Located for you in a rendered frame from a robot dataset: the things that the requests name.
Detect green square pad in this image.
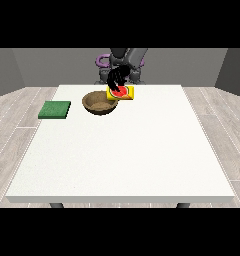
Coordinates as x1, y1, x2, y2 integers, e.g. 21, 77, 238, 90
37, 100, 72, 120

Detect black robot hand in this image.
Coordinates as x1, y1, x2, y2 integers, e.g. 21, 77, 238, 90
106, 64, 132, 93

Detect grey robot trunk purple rings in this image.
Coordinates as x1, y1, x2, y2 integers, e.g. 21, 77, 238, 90
94, 48, 147, 86

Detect brown wooden bowl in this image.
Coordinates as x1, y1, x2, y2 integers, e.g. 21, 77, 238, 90
81, 90, 120, 117

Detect yellow cup with melon print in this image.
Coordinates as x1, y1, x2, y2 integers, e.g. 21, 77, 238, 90
106, 84, 136, 102

